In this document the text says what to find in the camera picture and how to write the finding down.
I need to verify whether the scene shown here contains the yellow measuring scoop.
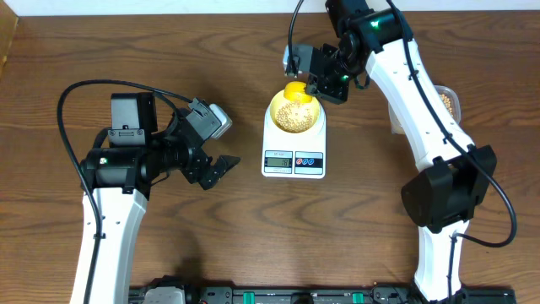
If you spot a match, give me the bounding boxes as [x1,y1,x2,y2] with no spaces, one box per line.
[283,81,313,104]

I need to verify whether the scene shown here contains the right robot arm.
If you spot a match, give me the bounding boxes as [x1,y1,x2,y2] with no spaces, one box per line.
[295,1,497,303]

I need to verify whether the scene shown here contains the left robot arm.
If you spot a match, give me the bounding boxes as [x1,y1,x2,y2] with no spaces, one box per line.
[70,92,240,303]

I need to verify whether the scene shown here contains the pale yellow bowl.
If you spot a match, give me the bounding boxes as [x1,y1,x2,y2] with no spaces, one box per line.
[269,89,321,133]

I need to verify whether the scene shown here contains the white digital kitchen scale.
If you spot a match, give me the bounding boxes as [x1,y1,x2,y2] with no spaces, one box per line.
[261,95,327,179]

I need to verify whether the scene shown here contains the clear plastic container of soybeans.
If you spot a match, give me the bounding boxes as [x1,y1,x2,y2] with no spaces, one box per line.
[388,85,462,135]

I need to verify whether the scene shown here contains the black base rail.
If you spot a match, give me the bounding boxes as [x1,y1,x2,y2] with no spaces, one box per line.
[128,276,516,304]

